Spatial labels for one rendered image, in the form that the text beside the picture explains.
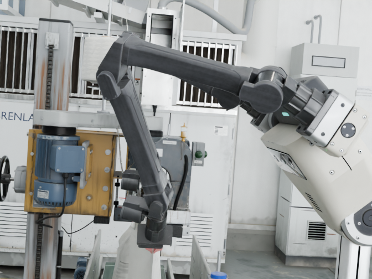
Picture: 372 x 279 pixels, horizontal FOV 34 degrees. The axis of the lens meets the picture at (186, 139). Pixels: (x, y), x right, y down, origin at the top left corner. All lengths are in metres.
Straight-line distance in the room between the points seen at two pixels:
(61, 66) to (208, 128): 2.83
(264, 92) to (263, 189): 5.18
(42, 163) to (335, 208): 1.02
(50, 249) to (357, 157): 1.33
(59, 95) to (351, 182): 1.22
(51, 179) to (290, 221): 4.11
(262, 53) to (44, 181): 3.57
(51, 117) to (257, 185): 4.59
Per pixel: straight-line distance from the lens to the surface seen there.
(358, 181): 1.65
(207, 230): 5.18
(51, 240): 2.46
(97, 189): 2.35
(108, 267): 4.11
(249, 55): 5.47
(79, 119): 2.15
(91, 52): 2.15
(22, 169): 2.43
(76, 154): 2.09
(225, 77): 1.41
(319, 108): 1.41
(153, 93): 4.54
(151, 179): 1.61
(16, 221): 5.23
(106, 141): 2.33
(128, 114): 1.53
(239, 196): 6.51
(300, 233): 6.08
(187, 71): 1.43
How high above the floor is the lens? 1.46
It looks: 3 degrees down
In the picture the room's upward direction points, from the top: 4 degrees clockwise
